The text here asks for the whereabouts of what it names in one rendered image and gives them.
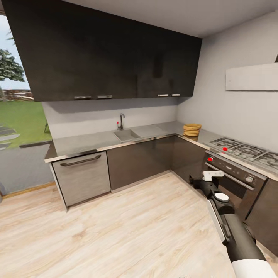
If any popcorn bag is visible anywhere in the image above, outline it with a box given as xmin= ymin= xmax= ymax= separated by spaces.
xmin=183 ymin=124 xmax=201 ymax=137

